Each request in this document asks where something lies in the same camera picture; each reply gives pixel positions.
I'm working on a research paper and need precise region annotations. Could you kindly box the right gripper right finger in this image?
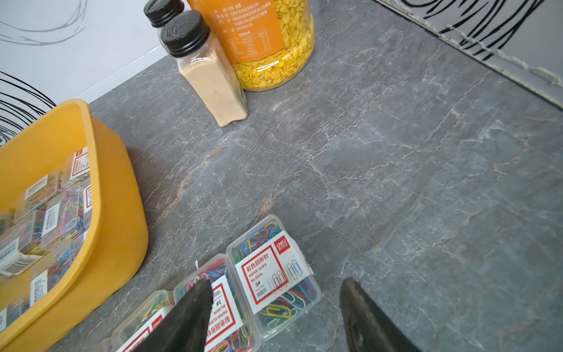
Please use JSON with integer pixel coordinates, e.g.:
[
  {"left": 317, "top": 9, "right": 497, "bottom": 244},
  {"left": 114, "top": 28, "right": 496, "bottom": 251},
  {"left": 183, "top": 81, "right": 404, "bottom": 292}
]
[{"left": 340, "top": 277, "right": 420, "bottom": 352}]

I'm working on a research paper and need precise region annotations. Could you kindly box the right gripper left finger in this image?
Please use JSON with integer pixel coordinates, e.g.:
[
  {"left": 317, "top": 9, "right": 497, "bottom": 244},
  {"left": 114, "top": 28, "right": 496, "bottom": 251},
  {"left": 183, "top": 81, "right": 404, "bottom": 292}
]
[{"left": 134, "top": 279, "right": 213, "bottom": 352}]

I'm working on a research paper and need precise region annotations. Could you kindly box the clear paper clip box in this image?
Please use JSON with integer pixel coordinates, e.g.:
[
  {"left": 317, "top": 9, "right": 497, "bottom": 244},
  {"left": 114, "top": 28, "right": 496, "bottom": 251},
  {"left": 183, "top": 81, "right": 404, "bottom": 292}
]
[
  {"left": 227, "top": 214, "right": 322, "bottom": 341},
  {"left": 111, "top": 290, "right": 174, "bottom": 351},
  {"left": 173, "top": 254, "right": 260, "bottom": 351}
]

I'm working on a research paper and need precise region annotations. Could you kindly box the yellow plastic storage tray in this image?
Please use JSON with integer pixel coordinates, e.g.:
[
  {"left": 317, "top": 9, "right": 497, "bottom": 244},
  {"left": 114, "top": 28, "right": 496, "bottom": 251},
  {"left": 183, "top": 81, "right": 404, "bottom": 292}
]
[{"left": 1, "top": 99, "right": 148, "bottom": 351}]

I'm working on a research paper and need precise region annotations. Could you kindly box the front black cap spice bottle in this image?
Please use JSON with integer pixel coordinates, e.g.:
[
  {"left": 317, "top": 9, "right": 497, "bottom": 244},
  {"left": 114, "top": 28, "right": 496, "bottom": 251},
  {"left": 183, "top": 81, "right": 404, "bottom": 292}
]
[{"left": 160, "top": 10, "right": 249, "bottom": 128}]

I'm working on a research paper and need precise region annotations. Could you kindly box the black cap spice bottle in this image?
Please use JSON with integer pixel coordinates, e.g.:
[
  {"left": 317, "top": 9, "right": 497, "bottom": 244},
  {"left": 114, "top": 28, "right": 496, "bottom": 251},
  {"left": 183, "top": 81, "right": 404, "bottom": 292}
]
[
  {"left": 143, "top": 0, "right": 186, "bottom": 42},
  {"left": 160, "top": 10, "right": 249, "bottom": 128}
]

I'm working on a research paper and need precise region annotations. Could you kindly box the red lid corn jar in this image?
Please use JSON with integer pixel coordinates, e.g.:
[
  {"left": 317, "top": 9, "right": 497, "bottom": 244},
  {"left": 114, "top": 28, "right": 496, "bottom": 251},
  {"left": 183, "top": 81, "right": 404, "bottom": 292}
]
[{"left": 188, "top": 0, "right": 315, "bottom": 92}]

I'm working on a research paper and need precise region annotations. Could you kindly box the rear black cap spice bottle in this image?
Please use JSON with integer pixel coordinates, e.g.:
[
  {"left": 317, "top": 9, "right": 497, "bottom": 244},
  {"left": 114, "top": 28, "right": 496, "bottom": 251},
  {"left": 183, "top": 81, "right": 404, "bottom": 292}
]
[{"left": 143, "top": 0, "right": 186, "bottom": 42}]

